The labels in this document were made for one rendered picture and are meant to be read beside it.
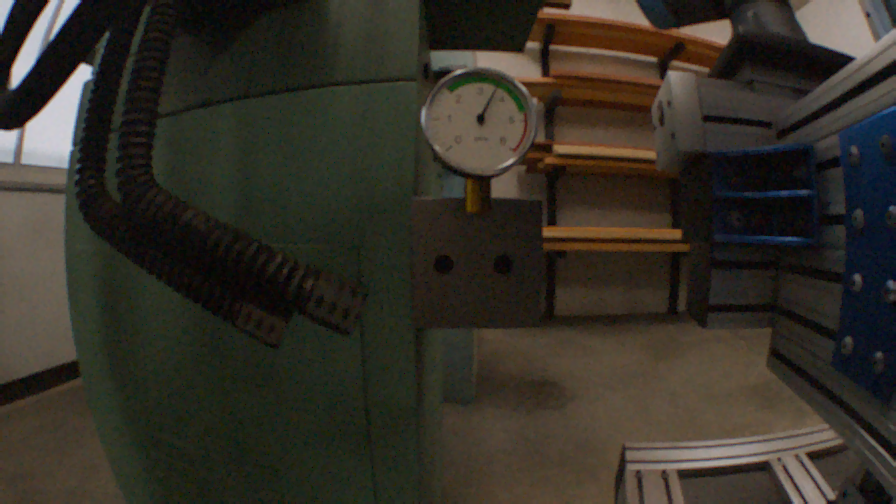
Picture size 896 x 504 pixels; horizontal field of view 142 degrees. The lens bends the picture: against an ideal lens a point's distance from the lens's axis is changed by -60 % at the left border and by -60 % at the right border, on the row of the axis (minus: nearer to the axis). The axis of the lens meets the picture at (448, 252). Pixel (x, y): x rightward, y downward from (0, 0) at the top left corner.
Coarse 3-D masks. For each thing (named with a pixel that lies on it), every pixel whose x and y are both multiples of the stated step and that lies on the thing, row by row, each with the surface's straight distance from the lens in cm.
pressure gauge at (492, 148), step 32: (448, 96) 21; (480, 96) 21; (512, 96) 22; (448, 128) 21; (480, 128) 21; (512, 128) 21; (448, 160) 20; (480, 160) 20; (512, 160) 20; (480, 192) 22
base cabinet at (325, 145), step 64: (192, 128) 36; (256, 128) 32; (320, 128) 29; (384, 128) 28; (192, 192) 34; (256, 192) 30; (320, 192) 28; (384, 192) 27; (320, 256) 28; (384, 256) 27; (128, 320) 42; (192, 320) 35; (384, 320) 28; (128, 384) 46; (192, 384) 38; (256, 384) 33; (320, 384) 30; (384, 384) 29; (128, 448) 53; (192, 448) 42; (256, 448) 36; (320, 448) 33; (384, 448) 32
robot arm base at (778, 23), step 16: (736, 0) 59; (752, 0) 57; (768, 0) 57; (784, 0) 60; (736, 16) 58; (752, 16) 56; (768, 16) 55; (784, 16) 56; (784, 32) 53; (800, 32) 56
